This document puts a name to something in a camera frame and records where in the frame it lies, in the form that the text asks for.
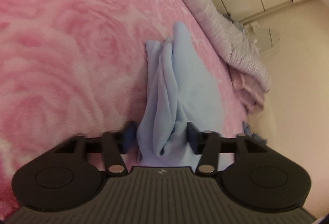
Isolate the pink folded sheet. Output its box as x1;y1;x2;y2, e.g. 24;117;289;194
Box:
229;68;265;113

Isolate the light blue garment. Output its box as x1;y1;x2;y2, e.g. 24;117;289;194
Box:
137;22;225;169

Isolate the blue clothes pile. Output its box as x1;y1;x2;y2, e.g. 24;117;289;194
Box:
242;121;268;146

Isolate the pink rose blanket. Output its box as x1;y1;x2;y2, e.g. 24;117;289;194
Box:
1;0;247;219

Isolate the grey striped duvet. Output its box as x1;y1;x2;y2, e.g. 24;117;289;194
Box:
182;0;271;92

